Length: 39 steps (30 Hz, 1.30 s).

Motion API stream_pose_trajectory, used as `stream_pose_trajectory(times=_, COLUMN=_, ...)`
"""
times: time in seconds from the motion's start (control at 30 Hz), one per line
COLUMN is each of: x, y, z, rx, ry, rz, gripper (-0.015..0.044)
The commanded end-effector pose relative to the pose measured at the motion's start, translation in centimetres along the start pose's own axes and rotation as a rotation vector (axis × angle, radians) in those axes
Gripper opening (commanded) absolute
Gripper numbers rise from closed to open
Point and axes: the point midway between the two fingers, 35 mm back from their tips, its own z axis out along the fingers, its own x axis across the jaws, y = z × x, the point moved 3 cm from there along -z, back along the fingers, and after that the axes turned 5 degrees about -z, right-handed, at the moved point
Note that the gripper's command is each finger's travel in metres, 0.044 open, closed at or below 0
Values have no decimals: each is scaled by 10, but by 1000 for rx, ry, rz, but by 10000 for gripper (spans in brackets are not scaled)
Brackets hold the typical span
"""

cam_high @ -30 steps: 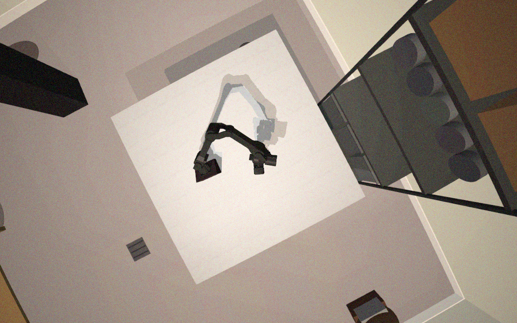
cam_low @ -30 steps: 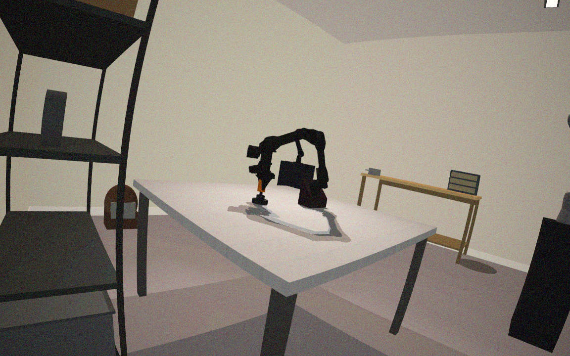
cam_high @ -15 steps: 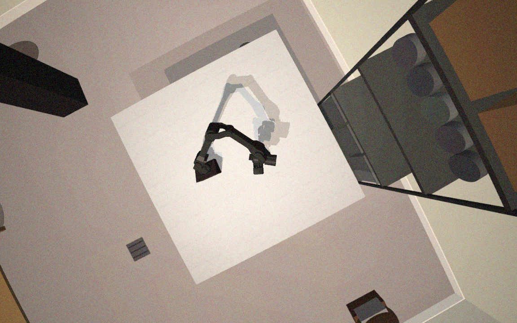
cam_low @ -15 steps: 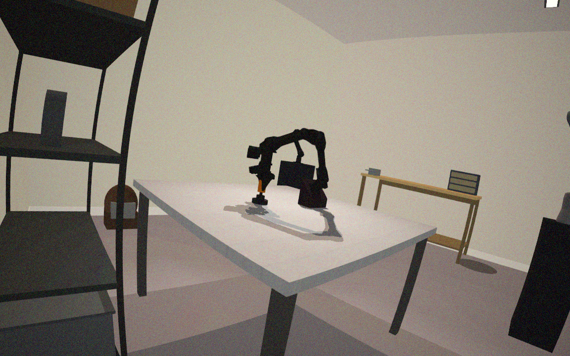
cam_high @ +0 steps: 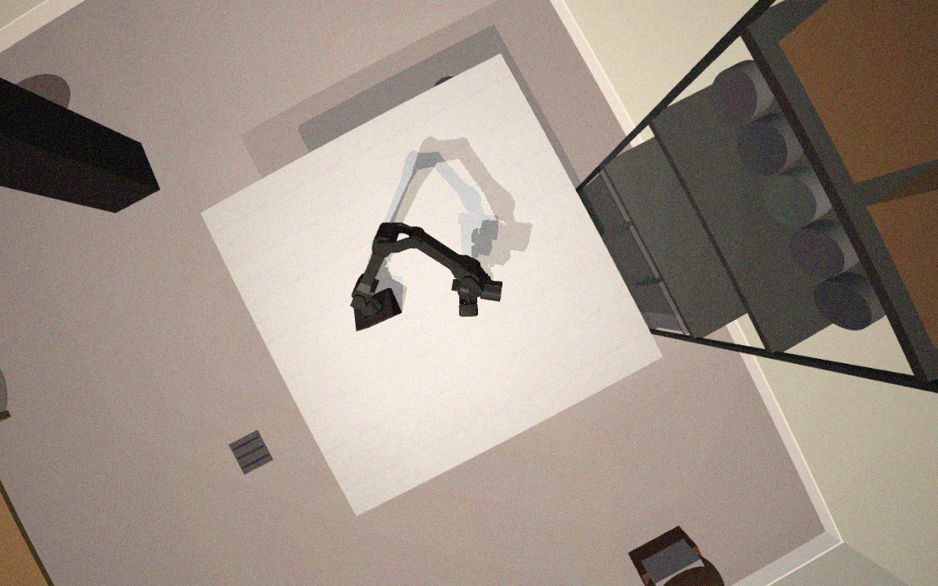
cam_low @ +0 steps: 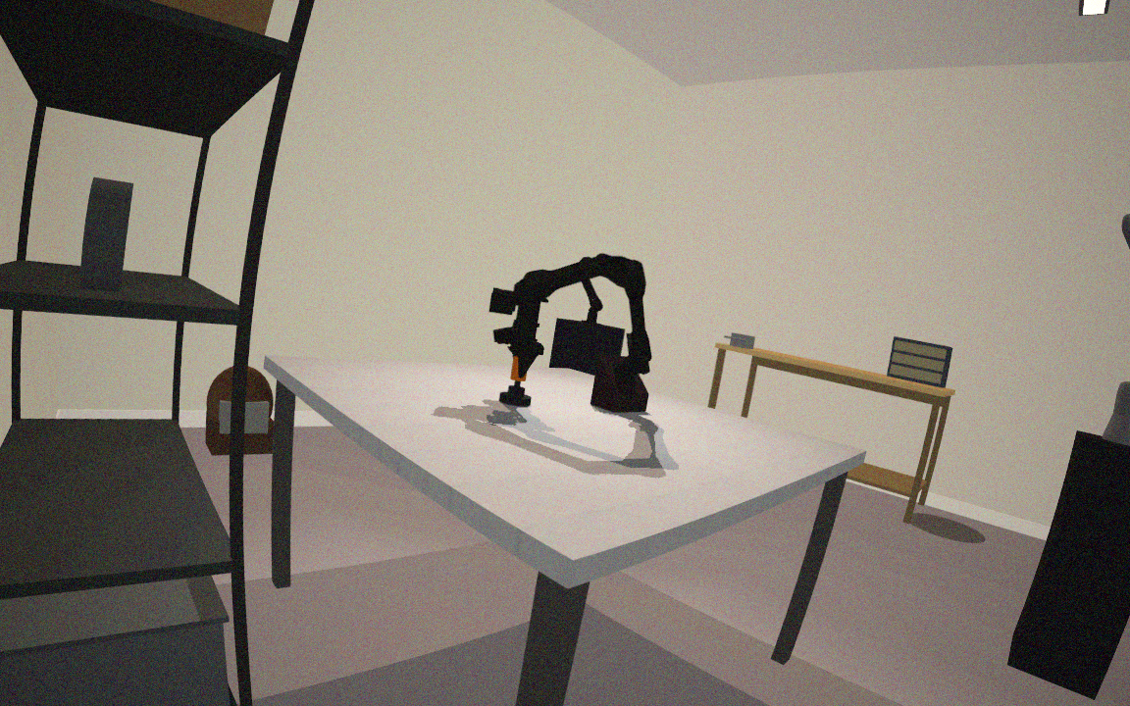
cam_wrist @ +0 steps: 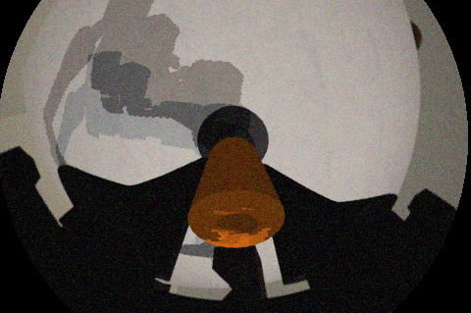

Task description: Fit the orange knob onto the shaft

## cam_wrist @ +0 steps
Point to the orange knob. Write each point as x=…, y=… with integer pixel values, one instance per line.
x=235, y=204

